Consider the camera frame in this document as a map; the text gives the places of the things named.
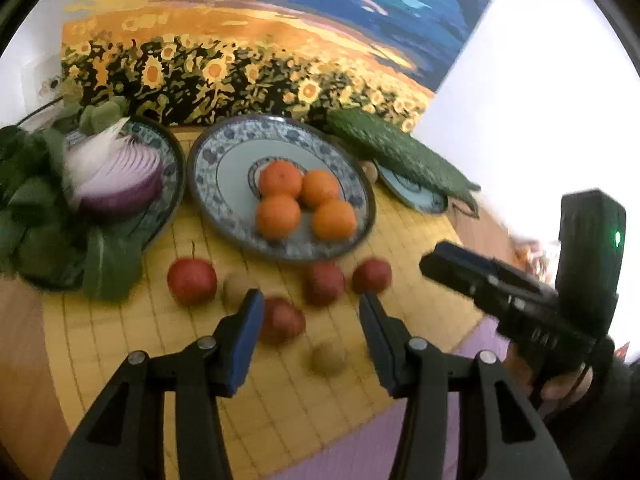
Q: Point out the green leafy vegetable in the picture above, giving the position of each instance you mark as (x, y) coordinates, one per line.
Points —
(35, 210)

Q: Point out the person's right hand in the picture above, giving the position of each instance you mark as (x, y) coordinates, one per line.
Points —
(562, 386)

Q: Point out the red apple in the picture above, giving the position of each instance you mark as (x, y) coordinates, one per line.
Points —
(282, 320)
(325, 282)
(371, 275)
(192, 281)

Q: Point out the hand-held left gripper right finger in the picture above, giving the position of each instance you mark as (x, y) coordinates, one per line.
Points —
(372, 342)

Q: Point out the person's right forearm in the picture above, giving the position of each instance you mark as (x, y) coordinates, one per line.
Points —
(605, 425)

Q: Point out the purple cloth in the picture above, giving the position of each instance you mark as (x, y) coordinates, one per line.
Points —
(360, 452)

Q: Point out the yellow bamboo mat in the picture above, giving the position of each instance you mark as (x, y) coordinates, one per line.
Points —
(280, 410)

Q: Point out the blue patterned gourd plate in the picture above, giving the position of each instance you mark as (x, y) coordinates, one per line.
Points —
(415, 199)

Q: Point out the large blue patterned plate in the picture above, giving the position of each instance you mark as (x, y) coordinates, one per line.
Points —
(230, 170)

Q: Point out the halved red onion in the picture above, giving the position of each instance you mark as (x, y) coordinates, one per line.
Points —
(120, 180)

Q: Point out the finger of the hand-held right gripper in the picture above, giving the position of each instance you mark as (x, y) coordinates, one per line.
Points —
(450, 270)
(470, 256)

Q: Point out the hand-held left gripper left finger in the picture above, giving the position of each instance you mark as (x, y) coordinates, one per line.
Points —
(245, 342)

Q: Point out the orange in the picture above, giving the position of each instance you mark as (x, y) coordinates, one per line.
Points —
(334, 220)
(320, 189)
(278, 216)
(281, 179)

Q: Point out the white wall socket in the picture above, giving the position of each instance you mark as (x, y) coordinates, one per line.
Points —
(50, 85)

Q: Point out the sunflower field painting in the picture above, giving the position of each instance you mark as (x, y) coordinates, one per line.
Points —
(250, 35)

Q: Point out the blue patterned onion plate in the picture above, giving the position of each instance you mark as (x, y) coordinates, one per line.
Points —
(170, 152)

